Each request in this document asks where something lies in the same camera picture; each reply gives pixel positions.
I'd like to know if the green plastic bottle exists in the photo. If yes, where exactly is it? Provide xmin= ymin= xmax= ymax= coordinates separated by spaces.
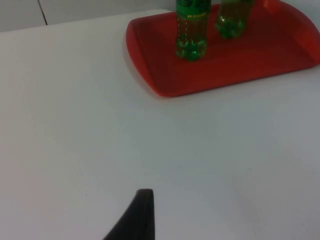
xmin=175 ymin=0 xmax=209 ymax=63
xmin=214 ymin=0 xmax=255 ymax=40

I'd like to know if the red tray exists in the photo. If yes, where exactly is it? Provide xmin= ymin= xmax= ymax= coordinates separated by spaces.
xmin=124 ymin=0 xmax=320 ymax=98

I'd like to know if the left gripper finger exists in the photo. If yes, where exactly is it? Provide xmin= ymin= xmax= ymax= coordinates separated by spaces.
xmin=101 ymin=188 xmax=155 ymax=240

